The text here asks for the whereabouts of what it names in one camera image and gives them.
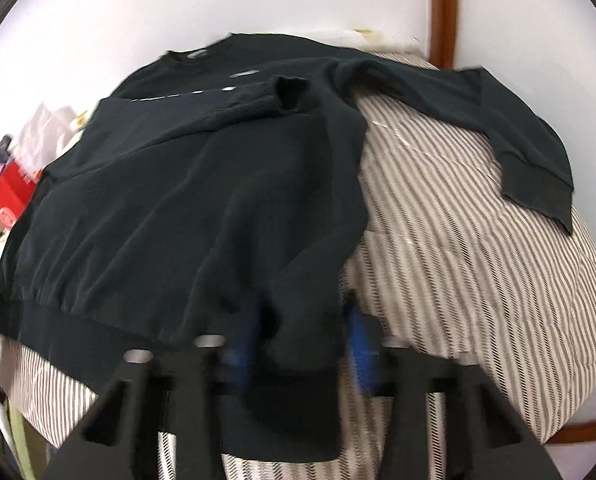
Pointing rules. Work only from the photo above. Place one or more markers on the green cloth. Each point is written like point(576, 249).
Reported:
point(25, 440)

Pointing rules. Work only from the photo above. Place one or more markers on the white sheet with yellow print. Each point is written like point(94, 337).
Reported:
point(377, 40)

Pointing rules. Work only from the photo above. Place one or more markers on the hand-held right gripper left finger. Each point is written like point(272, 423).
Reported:
point(240, 345)

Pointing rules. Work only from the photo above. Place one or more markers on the striped bed cover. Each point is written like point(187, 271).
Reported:
point(452, 260)

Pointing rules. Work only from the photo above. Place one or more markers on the brown wooden post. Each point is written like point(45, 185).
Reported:
point(443, 10)

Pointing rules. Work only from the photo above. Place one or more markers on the wooden bed frame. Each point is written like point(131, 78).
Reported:
point(585, 430)

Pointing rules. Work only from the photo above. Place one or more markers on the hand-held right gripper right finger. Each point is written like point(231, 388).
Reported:
point(361, 350)

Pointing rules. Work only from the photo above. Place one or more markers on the red box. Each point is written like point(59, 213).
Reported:
point(10, 192)

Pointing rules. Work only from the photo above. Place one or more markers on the black sweatshirt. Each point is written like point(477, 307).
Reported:
point(178, 210)

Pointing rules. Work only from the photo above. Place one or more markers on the white cloth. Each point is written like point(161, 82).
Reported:
point(43, 135)

